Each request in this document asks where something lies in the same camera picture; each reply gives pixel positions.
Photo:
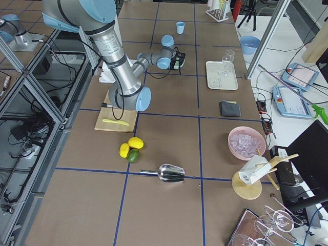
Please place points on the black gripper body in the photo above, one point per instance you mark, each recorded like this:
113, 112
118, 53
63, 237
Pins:
177, 60

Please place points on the light blue plastic cup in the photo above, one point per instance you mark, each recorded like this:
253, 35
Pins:
180, 26

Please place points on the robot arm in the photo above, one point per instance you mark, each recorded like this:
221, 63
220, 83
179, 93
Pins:
13, 29
97, 20

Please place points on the blue bowl with fork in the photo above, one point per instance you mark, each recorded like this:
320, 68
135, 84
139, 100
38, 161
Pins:
249, 44

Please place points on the pink bowl with ice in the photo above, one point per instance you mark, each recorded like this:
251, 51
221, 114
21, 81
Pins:
245, 142

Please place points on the metal ice scoop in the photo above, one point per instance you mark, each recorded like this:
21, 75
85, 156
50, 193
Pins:
167, 173

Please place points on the cream bear tray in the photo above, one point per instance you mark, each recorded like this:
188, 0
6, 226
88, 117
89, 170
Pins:
214, 81

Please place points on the clear wine glass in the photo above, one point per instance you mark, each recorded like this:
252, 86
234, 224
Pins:
227, 61

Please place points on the grey folded cloth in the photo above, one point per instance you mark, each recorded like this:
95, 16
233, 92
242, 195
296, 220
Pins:
229, 109

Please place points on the wooden cutting board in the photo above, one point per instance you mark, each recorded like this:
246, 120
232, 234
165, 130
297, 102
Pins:
128, 116

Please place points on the yellow lemon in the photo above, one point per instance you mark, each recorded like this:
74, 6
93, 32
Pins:
124, 150
135, 142

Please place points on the yellow plastic knife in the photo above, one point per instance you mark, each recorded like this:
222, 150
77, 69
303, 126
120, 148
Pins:
120, 122

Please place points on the green lime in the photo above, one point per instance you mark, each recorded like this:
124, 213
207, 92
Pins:
133, 155

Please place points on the blue teach pendant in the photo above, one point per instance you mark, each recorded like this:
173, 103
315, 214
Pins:
300, 76
290, 104

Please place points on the wooden stand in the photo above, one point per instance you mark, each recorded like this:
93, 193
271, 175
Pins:
246, 182

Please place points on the white wire cup rack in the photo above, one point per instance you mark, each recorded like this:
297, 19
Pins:
218, 9

